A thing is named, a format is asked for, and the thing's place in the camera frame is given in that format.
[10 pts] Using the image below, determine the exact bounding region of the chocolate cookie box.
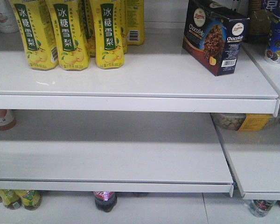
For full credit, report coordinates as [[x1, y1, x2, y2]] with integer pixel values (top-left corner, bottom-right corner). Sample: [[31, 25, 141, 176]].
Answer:
[[182, 0, 250, 76]]

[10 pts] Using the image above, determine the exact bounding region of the white supermarket shelving unit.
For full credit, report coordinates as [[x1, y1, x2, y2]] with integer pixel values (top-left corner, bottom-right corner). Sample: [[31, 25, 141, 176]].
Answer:
[[0, 0, 280, 224]]

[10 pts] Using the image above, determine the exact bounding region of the dark cola bottle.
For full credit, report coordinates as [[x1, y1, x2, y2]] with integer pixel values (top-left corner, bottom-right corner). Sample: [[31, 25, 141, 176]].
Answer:
[[93, 191, 117, 212]]

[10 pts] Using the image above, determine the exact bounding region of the yellow pear drink bottle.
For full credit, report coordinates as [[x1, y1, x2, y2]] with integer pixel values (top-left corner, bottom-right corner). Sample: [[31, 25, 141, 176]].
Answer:
[[9, 0, 58, 70], [45, 0, 90, 71], [90, 0, 125, 70], [125, 0, 145, 45]]

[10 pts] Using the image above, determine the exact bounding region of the clear tub of nuts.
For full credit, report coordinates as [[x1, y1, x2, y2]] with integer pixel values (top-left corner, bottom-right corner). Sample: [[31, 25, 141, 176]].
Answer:
[[210, 113, 280, 131]]

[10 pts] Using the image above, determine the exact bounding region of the orange juice bottle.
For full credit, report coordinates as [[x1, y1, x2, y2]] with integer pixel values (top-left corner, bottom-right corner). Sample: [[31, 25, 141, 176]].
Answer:
[[0, 109, 16, 131]]

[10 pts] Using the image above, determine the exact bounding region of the green tea bottle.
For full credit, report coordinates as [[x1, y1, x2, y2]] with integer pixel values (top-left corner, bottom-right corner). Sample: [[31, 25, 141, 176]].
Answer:
[[14, 189, 42, 210], [0, 189, 21, 210]]

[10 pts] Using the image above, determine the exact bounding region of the dark cracker package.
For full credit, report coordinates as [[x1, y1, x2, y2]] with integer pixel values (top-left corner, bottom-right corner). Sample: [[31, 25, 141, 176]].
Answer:
[[246, 0, 273, 43]]

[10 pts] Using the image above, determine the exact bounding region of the blue white snack cup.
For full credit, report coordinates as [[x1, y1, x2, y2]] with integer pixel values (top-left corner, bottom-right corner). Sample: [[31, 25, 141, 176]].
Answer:
[[264, 7, 280, 66]]

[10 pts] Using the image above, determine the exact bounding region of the clear water bottle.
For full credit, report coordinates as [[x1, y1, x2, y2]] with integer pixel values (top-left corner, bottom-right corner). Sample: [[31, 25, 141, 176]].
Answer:
[[249, 200, 277, 217]]

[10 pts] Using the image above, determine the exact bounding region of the white yogurt drink bottle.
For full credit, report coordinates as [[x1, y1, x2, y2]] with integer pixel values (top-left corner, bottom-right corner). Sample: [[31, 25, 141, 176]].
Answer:
[[0, 0, 19, 33]]

